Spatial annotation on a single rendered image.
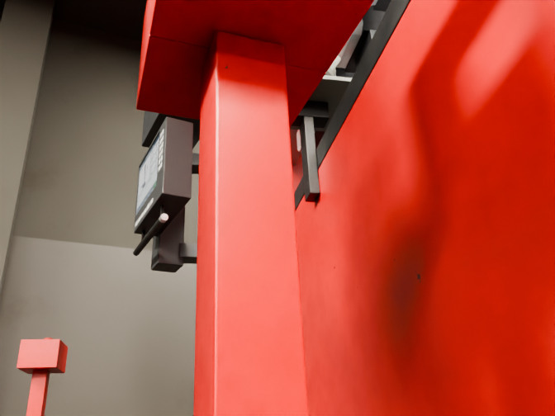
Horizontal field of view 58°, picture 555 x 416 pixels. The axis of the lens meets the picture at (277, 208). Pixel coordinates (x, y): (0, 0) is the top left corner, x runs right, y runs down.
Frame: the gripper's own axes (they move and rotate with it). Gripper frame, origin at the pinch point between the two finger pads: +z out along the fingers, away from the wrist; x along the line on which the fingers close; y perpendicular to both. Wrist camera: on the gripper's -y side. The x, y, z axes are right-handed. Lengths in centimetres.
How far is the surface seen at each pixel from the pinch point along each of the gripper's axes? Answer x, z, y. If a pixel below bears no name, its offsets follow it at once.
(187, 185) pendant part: 99, -37, -5
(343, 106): -17.6, 11.4, -16.1
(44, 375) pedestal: 163, -25, -90
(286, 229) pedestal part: -51, 27, -54
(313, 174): -1.0, 13.9, -19.5
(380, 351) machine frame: -20, 42, -42
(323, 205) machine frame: -2.1, 20.0, -23.2
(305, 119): -1.0, 3.7, -11.9
